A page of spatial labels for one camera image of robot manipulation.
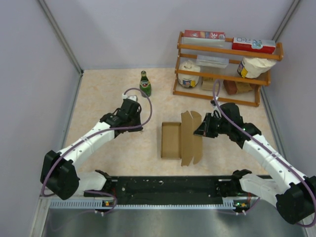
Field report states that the white bag left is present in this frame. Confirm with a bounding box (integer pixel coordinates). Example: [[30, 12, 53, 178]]
[[178, 60, 200, 88]]

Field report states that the purple cable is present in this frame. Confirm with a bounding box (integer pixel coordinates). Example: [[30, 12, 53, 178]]
[[40, 88, 153, 215], [212, 79, 316, 228]]

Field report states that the red white box right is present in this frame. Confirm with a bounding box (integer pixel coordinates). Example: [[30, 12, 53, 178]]
[[232, 37, 276, 54]]

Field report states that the large white bag right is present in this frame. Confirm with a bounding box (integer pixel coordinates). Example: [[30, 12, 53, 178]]
[[237, 57, 277, 79]]

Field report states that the aluminium corner frame post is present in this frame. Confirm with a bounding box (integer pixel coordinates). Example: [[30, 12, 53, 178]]
[[36, 0, 83, 76]]

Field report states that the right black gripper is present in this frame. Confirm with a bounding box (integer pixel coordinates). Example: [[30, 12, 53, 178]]
[[194, 113, 231, 138]]

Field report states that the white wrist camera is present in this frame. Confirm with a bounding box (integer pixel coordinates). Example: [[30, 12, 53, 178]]
[[121, 94, 138, 102], [210, 97, 221, 118]]

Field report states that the brown brick block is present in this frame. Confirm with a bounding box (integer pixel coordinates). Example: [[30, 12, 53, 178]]
[[223, 80, 237, 95]]

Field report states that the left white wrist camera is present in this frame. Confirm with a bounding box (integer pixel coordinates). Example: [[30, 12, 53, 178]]
[[121, 94, 138, 102]]

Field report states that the crumpled brown paper bag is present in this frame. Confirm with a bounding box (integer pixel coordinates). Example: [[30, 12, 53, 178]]
[[236, 82, 253, 94]]

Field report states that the right aluminium frame post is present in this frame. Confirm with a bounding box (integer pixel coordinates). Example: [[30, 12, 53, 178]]
[[272, 0, 302, 42]]

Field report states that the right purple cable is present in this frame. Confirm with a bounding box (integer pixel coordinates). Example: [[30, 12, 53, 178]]
[[212, 79, 316, 228]]

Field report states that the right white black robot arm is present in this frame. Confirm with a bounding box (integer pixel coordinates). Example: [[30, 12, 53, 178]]
[[194, 100, 316, 224]]

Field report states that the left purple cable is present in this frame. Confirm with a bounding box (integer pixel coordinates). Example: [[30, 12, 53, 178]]
[[40, 88, 153, 215]]

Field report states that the wooden shelf rack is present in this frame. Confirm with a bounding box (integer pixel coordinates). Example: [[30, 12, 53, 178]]
[[172, 32, 284, 107]]

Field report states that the tan cardboard block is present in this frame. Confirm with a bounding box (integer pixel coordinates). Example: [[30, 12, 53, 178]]
[[201, 77, 219, 91]]

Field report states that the green glass bottle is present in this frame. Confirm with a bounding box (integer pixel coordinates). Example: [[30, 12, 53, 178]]
[[139, 71, 152, 97]]

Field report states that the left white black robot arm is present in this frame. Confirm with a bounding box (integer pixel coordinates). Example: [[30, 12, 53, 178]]
[[40, 96, 142, 200]]

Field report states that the clear plastic container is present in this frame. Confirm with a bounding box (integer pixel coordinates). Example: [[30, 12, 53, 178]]
[[196, 55, 229, 69]]

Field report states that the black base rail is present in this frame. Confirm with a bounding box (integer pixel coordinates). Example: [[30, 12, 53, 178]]
[[83, 175, 260, 205]]

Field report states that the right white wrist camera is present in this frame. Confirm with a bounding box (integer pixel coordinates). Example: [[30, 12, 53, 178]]
[[210, 97, 221, 118]]

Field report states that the grey cable duct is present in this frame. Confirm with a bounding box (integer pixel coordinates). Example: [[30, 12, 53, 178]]
[[50, 198, 247, 210]]

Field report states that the brown cardboard box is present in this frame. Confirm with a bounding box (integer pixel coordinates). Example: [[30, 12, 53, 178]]
[[160, 111, 203, 166]]

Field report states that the red foil box left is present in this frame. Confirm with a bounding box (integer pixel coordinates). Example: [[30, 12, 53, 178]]
[[184, 30, 226, 40]]

